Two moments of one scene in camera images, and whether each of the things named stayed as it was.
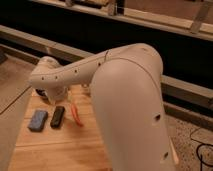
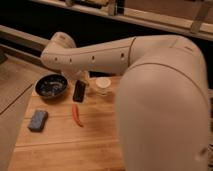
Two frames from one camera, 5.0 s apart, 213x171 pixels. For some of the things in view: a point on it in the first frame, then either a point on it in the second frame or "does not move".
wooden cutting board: [62, 135] does not move
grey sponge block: [37, 121] does not move
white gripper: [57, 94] to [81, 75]
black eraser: [57, 117] to [79, 91]
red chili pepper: [76, 115] does not move
